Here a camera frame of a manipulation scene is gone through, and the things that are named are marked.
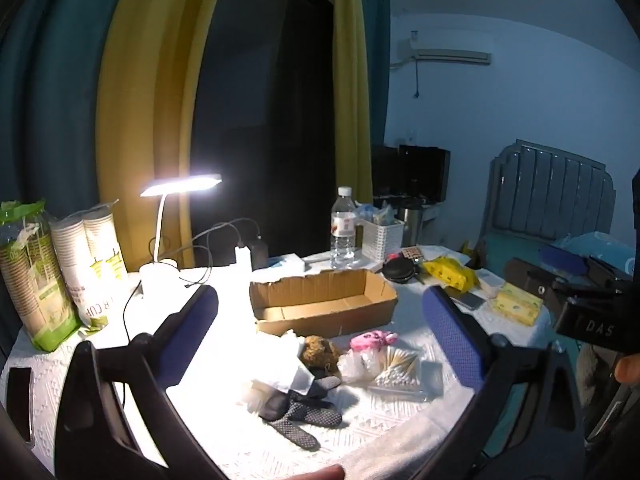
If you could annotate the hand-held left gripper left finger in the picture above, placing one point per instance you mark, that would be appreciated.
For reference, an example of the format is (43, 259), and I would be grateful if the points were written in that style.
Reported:
(197, 312)

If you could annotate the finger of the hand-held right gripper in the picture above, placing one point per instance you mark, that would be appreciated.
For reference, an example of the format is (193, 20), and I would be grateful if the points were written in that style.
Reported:
(565, 258)
(532, 282)

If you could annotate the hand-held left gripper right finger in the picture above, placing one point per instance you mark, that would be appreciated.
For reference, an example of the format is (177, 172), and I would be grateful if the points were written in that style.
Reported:
(450, 330)

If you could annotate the cotton swab pack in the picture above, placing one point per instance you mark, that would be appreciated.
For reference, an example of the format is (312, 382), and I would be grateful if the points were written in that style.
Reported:
(405, 375)

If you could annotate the pink plush toy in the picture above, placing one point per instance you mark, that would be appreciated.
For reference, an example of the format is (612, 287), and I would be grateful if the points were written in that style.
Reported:
(370, 341)

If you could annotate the white tissue paper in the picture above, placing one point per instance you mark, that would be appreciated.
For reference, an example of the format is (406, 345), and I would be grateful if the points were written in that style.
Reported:
(275, 365)

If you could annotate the clear plastic bag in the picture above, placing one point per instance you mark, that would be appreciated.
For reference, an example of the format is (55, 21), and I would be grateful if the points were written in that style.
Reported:
(357, 366)

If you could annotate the cardboard box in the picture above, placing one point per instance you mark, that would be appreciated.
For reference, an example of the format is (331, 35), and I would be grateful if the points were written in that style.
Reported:
(320, 300)

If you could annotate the brown plush toy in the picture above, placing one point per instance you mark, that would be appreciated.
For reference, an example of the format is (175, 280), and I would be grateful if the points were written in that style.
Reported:
(320, 352)

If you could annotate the grey dotted sock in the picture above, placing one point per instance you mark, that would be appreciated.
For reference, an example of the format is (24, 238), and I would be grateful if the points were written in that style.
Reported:
(295, 432)
(320, 412)

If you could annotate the person's right hand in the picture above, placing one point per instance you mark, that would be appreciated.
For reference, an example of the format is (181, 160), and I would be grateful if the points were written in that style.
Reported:
(629, 370)

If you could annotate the person's left hand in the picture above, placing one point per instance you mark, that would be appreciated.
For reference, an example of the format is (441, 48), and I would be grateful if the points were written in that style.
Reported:
(315, 474)

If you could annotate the smartphone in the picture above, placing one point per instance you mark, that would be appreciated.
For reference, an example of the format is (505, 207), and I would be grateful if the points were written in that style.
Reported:
(469, 300)

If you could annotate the light blue pillow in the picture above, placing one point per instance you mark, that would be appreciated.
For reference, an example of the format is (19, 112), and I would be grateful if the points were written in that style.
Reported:
(600, 247)

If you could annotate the small white box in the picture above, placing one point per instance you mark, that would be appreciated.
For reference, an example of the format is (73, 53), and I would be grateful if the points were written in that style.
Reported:
(490, 281)

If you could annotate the yellow packet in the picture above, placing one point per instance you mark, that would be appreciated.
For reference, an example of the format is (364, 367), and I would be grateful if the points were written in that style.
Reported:
(447, 272)

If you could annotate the white charger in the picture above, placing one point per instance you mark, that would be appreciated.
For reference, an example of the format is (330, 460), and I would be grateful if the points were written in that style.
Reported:
(243, 260)

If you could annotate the grey bed headboard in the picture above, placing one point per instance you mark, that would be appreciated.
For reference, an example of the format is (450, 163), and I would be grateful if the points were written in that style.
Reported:
(550, 190)

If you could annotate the black round case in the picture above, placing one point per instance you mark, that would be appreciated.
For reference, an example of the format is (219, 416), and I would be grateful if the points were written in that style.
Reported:
(399, 269)

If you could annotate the black charger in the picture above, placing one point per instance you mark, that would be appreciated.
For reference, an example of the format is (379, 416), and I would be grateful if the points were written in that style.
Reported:
(259, 255)

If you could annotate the patterned card box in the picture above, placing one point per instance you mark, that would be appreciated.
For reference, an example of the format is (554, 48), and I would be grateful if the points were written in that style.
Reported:
(412, 253)

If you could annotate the white perforated basket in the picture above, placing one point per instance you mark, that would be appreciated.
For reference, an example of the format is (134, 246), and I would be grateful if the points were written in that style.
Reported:
(382, 240)

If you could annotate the steel thermos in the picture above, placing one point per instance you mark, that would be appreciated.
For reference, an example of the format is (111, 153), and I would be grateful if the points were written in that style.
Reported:
(412, 222)

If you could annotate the white paper cup pack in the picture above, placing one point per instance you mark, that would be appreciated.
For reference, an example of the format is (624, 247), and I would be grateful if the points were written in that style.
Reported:
(95, 260)

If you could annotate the white tablecloth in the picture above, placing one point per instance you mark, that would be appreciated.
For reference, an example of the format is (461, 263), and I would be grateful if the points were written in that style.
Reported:
(380, 430)

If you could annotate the white desk lamp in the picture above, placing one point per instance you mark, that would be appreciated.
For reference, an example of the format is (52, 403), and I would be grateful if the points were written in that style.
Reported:
(180, 184)

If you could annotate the clear water bottle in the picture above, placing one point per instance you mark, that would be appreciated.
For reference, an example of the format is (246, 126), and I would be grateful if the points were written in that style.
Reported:
(343, 240)

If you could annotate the blue plastic bag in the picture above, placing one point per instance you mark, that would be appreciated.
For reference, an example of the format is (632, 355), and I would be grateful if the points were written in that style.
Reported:
(367, 211)

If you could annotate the green paper cup pack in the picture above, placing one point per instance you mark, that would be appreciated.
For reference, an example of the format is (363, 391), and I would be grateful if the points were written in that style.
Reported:
(40, 300)

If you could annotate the black monitor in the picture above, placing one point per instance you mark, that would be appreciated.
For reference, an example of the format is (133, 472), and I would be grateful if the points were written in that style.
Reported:
(420, 170)

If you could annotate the yellow curtain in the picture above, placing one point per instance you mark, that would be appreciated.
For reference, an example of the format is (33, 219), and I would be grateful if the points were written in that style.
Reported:
(145, 110)
(352, 110)

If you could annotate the dark window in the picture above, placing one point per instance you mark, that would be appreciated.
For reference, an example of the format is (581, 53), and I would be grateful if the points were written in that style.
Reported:
(265, 110)

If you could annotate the white air conditioner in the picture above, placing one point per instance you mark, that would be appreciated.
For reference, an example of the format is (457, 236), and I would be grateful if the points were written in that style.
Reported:
(445, 45)

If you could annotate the dark curtain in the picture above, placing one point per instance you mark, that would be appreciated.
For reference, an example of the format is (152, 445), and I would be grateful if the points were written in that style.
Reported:
(50, 85)
(377, 70)

